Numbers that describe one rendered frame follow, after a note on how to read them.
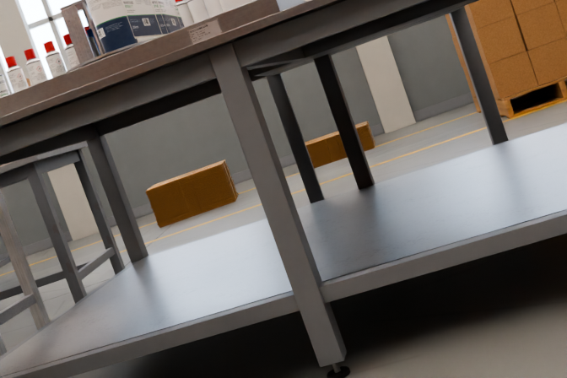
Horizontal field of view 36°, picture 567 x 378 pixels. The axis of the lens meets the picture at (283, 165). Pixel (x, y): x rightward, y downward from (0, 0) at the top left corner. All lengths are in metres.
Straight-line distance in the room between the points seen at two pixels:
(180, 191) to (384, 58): 2.46
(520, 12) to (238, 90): 4.33
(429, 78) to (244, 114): 6.39
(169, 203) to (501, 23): 2.84
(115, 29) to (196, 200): 4.67
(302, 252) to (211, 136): 6.42
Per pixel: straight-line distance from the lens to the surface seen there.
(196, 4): 2.79
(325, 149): 7.15
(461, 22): 3.64
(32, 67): 3.00
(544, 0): 6.16
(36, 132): 2.13
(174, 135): 8.41
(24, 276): 3.34
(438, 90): 8.28
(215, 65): 1.95
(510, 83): 6.08
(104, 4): 2.22
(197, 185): 6.79
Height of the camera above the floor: 0.66
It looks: 4 degrees down
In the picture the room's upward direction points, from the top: 19 degrees counter-clockwise
